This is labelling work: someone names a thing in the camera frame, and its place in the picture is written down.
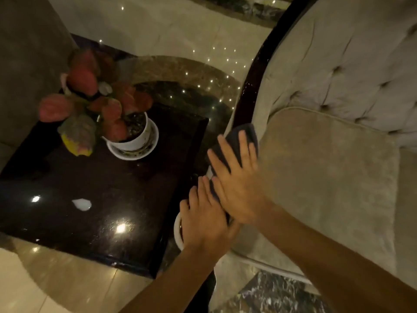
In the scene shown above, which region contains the person's right hand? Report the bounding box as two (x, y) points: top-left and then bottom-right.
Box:
(207, 130), (275, 226)

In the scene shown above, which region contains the person's left hand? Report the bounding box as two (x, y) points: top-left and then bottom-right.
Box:
(179, 176), (242, 258)

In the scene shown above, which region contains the dark grey cleaning cloth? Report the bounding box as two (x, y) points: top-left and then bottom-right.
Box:
(206, 123), (259, 223)

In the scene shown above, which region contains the person's left forearm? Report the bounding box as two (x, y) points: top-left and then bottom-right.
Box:
(119, 248), (225, 313)

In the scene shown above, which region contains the person's right forearm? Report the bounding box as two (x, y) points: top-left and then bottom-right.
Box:
(256, 203), (417, 313)

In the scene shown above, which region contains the white bowl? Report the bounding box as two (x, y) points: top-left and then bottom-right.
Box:
(174, 212), (185, 251)

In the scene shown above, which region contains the white plant pot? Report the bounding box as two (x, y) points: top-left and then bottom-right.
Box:
(102, 112), (152, 152)

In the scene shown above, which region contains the beige seat cushion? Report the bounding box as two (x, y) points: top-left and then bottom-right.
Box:
(231, 107), (400, 277)

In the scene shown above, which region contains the dark glossy side table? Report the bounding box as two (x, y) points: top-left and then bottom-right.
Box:
(0, 34), (209, 279)

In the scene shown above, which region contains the beige tufted armchair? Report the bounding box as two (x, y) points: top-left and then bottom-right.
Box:
(208, 0), (417, 313)

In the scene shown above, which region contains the red leafed plant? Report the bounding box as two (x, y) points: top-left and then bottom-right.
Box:
(38, 49), (154, 157)

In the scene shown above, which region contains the grey brown armchair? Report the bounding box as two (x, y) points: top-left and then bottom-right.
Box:
(0, 0), (77, 171)

